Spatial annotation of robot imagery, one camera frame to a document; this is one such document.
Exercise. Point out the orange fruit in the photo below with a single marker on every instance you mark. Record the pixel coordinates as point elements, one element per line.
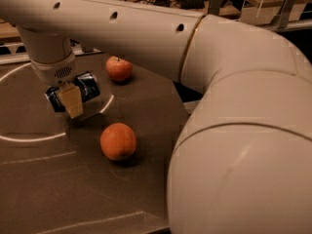
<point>118,142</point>

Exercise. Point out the metal bracket right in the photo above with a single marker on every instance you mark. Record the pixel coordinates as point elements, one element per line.
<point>281,20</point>

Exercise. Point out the red apple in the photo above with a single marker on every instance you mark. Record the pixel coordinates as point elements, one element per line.
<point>118,70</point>

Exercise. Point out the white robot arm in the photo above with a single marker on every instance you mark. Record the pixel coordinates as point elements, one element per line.
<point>203,125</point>

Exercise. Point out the blue pepsi can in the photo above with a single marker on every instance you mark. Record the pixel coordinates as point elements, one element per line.
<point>89,89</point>

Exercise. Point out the metal bracket middle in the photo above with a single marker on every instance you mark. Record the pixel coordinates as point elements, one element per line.
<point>214,7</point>

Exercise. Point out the metal bracket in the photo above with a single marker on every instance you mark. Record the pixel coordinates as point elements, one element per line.
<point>281,20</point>
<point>214,7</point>

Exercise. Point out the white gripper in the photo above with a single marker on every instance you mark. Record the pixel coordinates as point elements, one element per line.
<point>56,73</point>

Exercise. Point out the black keyboard device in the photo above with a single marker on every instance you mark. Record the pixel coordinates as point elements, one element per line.
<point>191,4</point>

